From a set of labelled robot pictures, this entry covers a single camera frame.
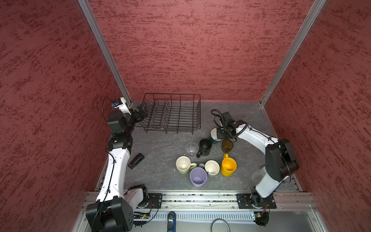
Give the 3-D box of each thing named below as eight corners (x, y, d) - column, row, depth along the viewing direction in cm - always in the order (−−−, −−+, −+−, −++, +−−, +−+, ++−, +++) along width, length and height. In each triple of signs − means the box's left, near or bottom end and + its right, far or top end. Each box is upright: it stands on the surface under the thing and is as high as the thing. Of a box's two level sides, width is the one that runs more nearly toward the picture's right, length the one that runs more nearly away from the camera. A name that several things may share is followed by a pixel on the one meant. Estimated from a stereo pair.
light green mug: (174, 170, 87) (172, 163, 79) (182, 159, 91) (182, 153, 83) (186, 180, 83) (186, 175, 75) (194, 169, 87) (195, 163, 79)
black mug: (196, 159, 91) (197, 152, 84) (196, 145, 98) (197, 138, 90) (210, 159, 91) (212, 153, 84) (209, 145, 98) (211, 138, 90)
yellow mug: (217, 173, 85) (220, 167, 78) (222, 159, 91) (225, 153, 84) (230, 179, 83) (234, 174, 76) (234, 164, 89) (238, 159, 81)
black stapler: (128, 167, 88) (126, 164, 84) (141, 155, 93) (139, 152, 89) (132, 170, 86) (130, 167, 83) (144, 158, 91) (142, 155, 88)
